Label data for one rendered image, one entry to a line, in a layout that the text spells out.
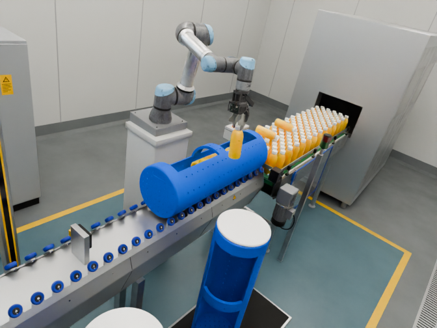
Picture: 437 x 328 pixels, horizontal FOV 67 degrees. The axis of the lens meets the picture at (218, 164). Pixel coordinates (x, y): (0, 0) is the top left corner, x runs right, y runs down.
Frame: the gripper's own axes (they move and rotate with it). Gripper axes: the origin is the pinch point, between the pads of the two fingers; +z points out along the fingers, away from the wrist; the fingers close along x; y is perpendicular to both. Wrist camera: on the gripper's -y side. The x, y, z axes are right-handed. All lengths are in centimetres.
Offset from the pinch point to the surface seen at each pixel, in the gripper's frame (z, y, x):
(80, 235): 36, 84, -9
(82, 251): 44, 84, -9
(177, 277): 139, -9, -37
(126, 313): 44, 89, 29
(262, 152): 25.8, -39.3, -4.4
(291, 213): 72, -64, 16
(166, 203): 36, 41, -7
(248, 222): 41, 14, 26
